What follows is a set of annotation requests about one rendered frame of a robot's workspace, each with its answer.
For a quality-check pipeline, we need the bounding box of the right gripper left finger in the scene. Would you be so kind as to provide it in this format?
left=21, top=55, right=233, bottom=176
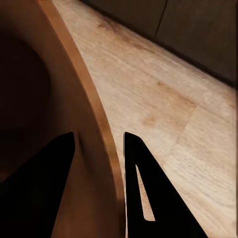
left=0, top=132, right=75, bottom=238

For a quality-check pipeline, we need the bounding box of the trash can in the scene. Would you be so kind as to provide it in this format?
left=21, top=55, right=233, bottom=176
left=0, top=0, right=126, bottom=238

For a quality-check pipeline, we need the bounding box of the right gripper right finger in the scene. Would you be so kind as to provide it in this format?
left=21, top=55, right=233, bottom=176
left=124, top=131, right=208, bottom=238

